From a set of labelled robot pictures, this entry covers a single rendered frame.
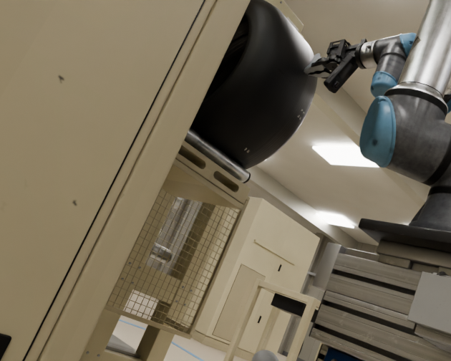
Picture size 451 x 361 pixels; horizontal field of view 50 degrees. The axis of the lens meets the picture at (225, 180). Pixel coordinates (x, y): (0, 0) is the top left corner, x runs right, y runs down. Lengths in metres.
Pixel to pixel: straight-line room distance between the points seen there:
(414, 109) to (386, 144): 0.08
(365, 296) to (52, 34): 0.64
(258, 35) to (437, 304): 1.07
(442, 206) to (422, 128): 0.14
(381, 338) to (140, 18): 0.60
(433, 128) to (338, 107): 5.65
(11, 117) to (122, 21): 0.17
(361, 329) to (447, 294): 0.22
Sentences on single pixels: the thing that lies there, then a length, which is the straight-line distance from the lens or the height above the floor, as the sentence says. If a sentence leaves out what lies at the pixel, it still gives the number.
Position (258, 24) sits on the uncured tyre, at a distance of 1.59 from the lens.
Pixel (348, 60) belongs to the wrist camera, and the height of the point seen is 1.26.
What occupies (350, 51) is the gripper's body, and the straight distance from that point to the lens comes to 1.54.
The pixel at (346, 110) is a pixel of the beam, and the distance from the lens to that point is 6.69.
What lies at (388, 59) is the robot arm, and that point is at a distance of 1.39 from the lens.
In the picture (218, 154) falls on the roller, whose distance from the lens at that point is 1.52.
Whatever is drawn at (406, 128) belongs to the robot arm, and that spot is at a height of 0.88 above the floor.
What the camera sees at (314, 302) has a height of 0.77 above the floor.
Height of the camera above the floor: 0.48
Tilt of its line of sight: 14 degrees up
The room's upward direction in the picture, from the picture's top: 24 degrees clockwise
